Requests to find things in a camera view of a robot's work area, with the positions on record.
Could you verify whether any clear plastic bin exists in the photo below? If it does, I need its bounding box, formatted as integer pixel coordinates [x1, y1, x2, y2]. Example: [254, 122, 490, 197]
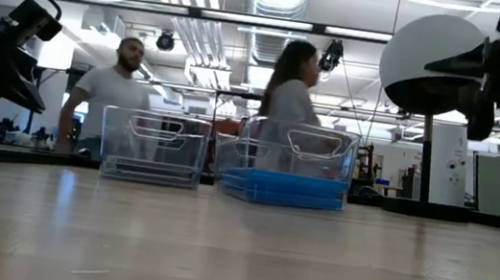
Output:
[208, 109, 363, 216]
[94, 104, 214, 192]

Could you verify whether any black ceiling spotlight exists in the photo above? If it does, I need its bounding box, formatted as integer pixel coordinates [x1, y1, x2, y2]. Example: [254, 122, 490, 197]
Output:
[155, 28, 178, 53]
[318, 37, 346, 75]

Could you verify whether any white globe table lamp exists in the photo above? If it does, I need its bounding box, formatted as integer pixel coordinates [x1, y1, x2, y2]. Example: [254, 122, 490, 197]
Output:
[360, 6, 498, 224]

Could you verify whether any black aluminium table frame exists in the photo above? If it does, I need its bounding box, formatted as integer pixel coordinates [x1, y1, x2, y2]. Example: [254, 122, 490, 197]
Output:
[0, 144, 500, 233]

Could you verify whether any person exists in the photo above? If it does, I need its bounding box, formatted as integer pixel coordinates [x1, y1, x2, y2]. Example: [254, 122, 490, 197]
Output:
[53, 29, 161, 166]
[250, 35, 341, 179]

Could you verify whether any long ceiling light strip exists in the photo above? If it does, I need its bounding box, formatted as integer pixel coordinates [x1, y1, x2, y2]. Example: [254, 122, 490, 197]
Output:
[57, 0, 393, 44]

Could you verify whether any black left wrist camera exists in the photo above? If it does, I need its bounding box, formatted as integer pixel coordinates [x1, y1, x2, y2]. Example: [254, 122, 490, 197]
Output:
[4, 0, 66, 44]

